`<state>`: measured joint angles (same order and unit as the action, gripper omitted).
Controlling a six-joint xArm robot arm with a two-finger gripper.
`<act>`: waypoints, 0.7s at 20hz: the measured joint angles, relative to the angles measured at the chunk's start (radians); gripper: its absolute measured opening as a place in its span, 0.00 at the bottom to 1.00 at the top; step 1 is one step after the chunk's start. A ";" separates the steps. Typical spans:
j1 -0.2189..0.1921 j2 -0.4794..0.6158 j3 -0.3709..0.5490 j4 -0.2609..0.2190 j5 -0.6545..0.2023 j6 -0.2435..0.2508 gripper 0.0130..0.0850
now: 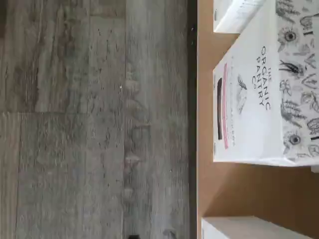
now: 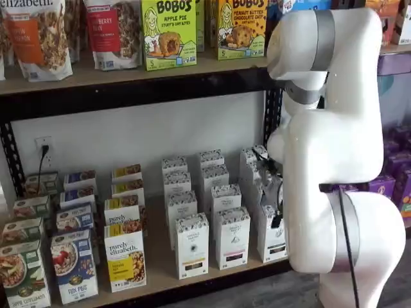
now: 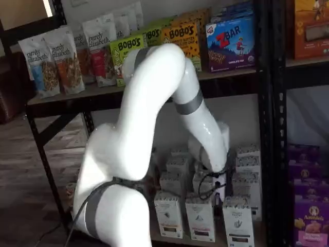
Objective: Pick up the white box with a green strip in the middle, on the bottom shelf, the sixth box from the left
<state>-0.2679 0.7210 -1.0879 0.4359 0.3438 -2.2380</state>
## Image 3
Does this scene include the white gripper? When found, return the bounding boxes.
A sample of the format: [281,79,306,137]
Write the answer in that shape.
[212,172,227,218]

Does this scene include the white tea box pink strip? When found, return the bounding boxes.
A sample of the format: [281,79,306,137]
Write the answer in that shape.
[185,193,216,242]
[192,171,214,199]

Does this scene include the white tea box orange strip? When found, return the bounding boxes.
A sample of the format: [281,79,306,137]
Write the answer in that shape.
[166,156,191,174]
[154,190,184,239]
[159,171,186,197]
[171,147,190,160]

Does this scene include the purple Annie's snack box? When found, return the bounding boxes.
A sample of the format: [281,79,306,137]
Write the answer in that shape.
[287,144,321,165]
[293,179,329,204]
[294,198,329,247]
[289,159,323,183]

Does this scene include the black metal shelf rack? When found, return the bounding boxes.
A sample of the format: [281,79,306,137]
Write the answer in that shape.
[272,0,329,247]
[0,0,275,247]

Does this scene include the blue ZBar snack box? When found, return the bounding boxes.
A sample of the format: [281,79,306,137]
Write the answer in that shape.
[210,1,254,23]
[205,14,257,73]

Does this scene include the yellow Bobo's peanut butter box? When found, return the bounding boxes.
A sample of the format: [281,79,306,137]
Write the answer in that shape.
[176,7,213,28]
[161,22,202,73]

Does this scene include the green Bobo's apple pie box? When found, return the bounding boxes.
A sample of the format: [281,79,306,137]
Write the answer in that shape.
[154,15,178,29]
[140,25,165,48]
[109,34,145,87]

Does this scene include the orange Annie's snack box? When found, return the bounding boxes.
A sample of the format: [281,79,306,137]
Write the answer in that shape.
[293,0,329,60]

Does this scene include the red purely elizabeth granola bag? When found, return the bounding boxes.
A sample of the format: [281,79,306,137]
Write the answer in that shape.
[82,14,118,88]

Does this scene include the orange purely elizabeth granola bag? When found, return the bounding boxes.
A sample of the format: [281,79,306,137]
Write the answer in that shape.
[46,25,86,96]
[72,29,96,85]

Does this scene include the white granola bag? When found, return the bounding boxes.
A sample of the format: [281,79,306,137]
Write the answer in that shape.
[113,14,131,39]
[120,1,144,29]

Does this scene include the blue purely elizabeth granola bag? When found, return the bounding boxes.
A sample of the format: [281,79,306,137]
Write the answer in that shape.
[17,33,62,100]

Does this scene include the black cable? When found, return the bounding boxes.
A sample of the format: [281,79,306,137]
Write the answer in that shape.
[199,149,236,201]
[67,177,155,247]

